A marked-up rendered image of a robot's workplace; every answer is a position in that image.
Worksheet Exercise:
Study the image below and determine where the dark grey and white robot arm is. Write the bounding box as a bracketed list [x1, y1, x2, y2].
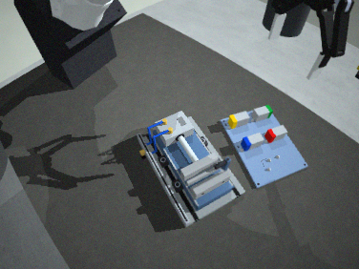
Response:
[50, 0, 113, 31]

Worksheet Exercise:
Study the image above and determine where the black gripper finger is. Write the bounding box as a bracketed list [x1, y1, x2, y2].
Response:
[268, 0, 304, 40]
[306, 0, 354, 80]

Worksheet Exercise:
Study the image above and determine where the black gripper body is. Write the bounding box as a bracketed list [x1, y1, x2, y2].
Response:
[304, 0, 335, 10]

